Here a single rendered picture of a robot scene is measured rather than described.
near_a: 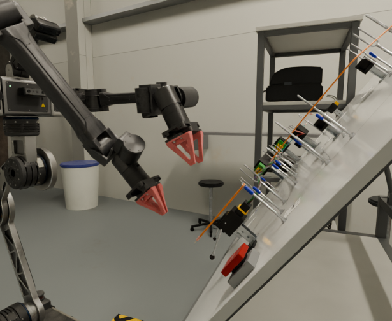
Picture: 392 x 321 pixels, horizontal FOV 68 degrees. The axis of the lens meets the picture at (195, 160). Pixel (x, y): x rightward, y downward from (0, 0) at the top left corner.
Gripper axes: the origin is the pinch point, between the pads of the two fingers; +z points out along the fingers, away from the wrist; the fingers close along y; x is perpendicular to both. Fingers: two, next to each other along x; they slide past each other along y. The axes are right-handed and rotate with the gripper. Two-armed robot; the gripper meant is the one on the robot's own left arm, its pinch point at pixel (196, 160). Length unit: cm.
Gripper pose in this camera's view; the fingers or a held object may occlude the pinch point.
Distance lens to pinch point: 72.5
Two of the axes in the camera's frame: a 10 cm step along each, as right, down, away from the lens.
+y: 3.6, -1.0, 9.3
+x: -8.3, 4.1, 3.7
